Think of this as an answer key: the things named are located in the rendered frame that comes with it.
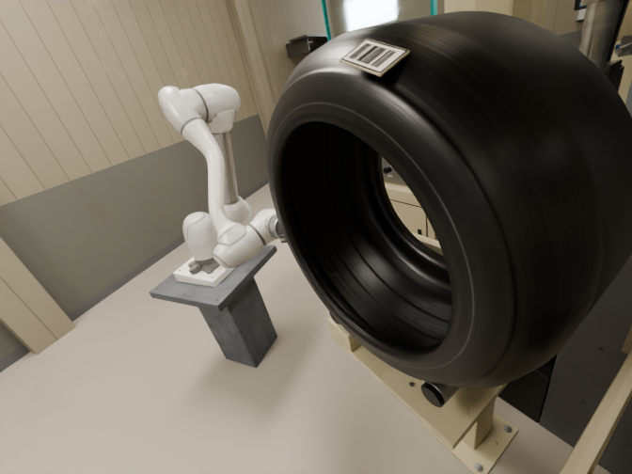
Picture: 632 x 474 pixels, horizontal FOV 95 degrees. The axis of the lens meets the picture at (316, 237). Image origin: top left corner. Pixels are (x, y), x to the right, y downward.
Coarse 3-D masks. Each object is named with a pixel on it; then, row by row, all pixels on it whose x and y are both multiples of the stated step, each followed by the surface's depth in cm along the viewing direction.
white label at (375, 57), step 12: (360, 48) 30; (372, 48) 30; (384, 48) 29; (396, 48) 28; (348, 60) 30; (360, 60) 29; (372, 60) 29; (384, 60) 28; (396, 60) 28; (372, 72) 28; (384, 72) 27
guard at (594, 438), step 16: (624, 368) 40; (624, 384) 38; (608, 400) 37; (624, 400) 36; (592, 416) 36; (608, 416) 35; (592, 432) 34; (608, 432) 34; (576, 448) 34; (592, 448) 33; (576, 464) 32; (592, 464) 32
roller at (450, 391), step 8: (424, 384) 52; (432, 384) 51; (440, 384) 51; (424, 392) 53; (432, 392) 50; (440, 392) 50; (448, 392) 50; (432, 400) 52; (440, 400) 50; (448, 400) 51
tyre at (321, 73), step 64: (320, 64) 36; (448, 64) 26; (512, 64) 27; (576, 64) 31; (320, 128) 65; (384, 128) 30; (448, 128) 26; (512, 128) 24; (576, 128) 27; (320, 192) 76; (384, 192) 78; (448, 192) 27; (512, 192) 25; (576, 192) 25; (320, 256) 76; (384, 256) 80; (448, 256) 30; (512, 256) 26; (576, 256) 26; (384, 320) 67; (448, 320) 63; (512, 320) 29; (576, 320) 29; (448, 384) 42
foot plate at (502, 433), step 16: (496, 416) 125; (432, 432) 125; (496, 432) 120; (512, 432) 119; (448, 448) 119; (464, 448) 118; (480, 448) 117; (496, 448) 116; (464, 464) 114; (480, 464) 112
